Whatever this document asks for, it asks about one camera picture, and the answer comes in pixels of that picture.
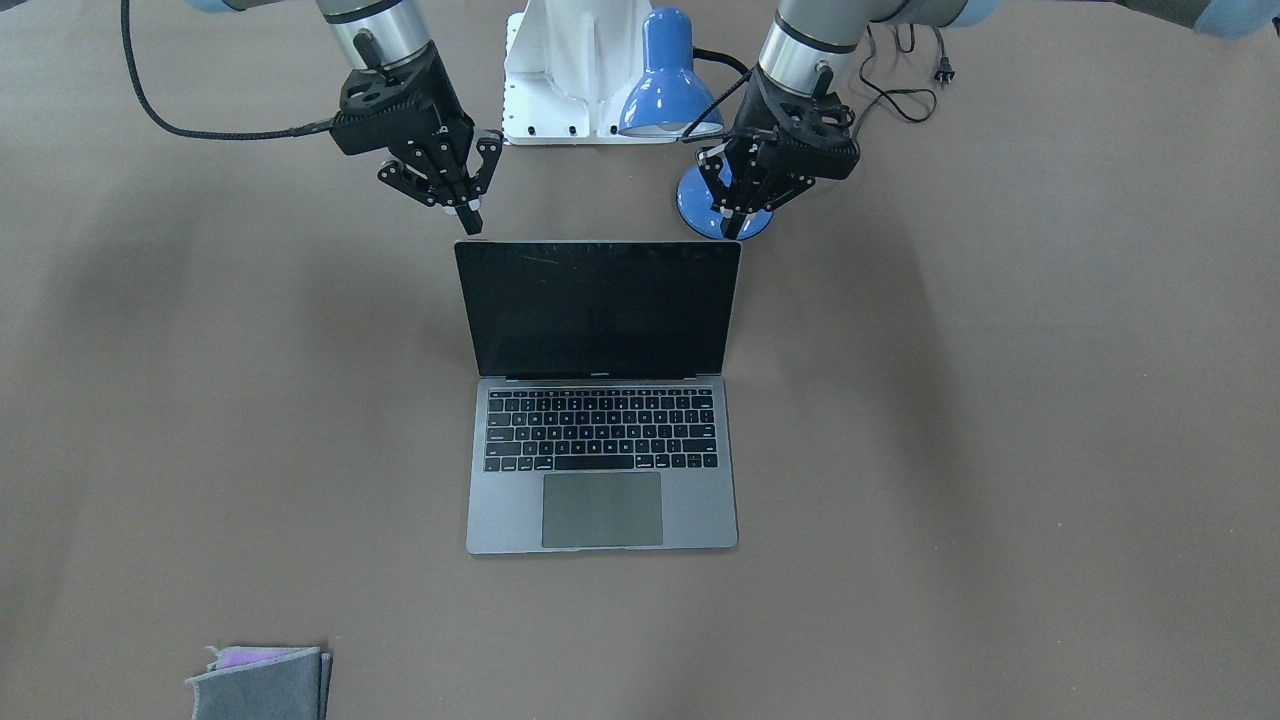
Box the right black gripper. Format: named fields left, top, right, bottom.
left=330, top=42, right=504, bottom=236

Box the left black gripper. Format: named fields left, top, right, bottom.
left=698, top=67, right=860, bottom=240

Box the grey laptop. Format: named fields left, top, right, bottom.
left=454, top=240, right=742, bottom=556

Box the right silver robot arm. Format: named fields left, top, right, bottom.
left=316, top=1, right=502, bottom=234

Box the blue desk lamp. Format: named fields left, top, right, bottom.
left=618, top=6, right=772, bottom=240

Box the folded grey cloth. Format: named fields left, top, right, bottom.
left=186, top=646, right=332, bottom=719

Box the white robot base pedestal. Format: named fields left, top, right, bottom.
left=502, top=1, right=672, bottom=146

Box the black lamp power cable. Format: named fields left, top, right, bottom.
left=685, top=20, right=957, bottom=141

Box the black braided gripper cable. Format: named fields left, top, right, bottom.
left=120, top=0, right=337, bottom=141

